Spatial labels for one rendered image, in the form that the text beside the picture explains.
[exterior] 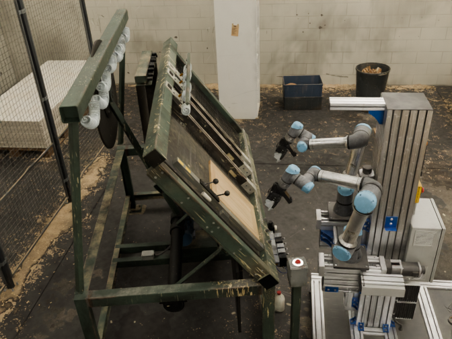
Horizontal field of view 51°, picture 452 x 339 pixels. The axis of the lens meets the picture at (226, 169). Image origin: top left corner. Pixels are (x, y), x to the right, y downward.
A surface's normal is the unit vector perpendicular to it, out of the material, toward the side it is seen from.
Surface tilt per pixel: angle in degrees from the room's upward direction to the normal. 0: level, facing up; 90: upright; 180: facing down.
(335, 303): 0
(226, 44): 90
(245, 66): 90
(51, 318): 0
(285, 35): 90
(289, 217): 0
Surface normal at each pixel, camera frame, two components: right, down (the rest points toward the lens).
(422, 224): -0.04, -0.85
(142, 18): -0.13, 0.52
